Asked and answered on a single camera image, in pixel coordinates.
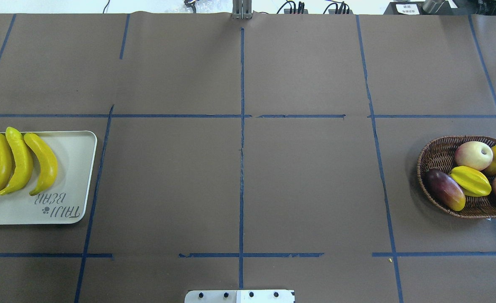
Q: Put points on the yellow star fruit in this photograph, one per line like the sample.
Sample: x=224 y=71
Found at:
x=473 y=182

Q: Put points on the aluminium frame post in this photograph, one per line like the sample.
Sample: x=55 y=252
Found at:
x=242 y=9

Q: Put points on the dark red plum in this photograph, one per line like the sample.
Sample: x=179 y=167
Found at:
x=445 y=189

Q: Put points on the pale pink apple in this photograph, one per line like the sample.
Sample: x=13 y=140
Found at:
x=474 y=154

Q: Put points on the cream bear tray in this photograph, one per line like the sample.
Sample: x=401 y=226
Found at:
x=66 y=201

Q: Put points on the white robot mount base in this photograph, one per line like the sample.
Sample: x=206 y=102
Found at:
x=240 y=296

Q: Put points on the brown wicker basket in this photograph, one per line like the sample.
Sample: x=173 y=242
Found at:
x=440 y=154

